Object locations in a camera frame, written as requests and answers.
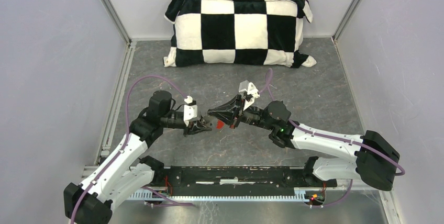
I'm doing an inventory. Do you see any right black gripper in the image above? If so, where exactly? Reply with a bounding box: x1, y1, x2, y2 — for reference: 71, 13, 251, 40
207, 95, 274, 131

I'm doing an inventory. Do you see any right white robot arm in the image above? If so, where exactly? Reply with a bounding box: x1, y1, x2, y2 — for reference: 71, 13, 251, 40
207, 95, 405, 191

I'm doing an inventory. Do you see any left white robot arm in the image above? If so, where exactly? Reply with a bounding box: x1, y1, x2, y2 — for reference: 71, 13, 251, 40
63, 91, 212, 223

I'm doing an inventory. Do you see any black and white checkered pillow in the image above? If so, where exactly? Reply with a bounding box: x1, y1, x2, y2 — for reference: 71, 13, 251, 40
163, 0, 316, 68

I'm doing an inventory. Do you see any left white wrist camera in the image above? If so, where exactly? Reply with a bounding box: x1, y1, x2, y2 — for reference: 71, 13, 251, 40
183, 95, 199, 121

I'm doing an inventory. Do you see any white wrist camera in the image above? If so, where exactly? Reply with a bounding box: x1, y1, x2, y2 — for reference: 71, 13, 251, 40
183, 95, 199, 121
239, 80, 260, 111

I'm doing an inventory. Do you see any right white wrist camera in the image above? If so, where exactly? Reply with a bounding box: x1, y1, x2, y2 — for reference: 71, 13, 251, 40
239, 80, 260, 111

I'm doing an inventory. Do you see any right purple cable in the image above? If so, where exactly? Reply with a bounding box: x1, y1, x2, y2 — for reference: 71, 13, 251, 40
259, 68, 406, 209

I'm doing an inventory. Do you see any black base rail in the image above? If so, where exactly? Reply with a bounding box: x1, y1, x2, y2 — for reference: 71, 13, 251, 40
150, 166, 338, 197

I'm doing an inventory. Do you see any white toothed cable duct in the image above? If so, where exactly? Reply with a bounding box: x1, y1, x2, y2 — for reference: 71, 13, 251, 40
127, 188, 325, 203

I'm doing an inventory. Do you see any left aluminium corner post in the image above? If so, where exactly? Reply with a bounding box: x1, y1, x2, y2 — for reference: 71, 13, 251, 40
101, 0, 132, 45

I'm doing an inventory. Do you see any aluminium corner post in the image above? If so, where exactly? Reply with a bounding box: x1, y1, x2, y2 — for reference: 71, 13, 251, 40
332, 0, 362, 44
101, 0, 132, 45

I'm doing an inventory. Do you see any right aluminium corner post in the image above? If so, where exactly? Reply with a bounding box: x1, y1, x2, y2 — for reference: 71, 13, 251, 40
332, 0, 362, 44

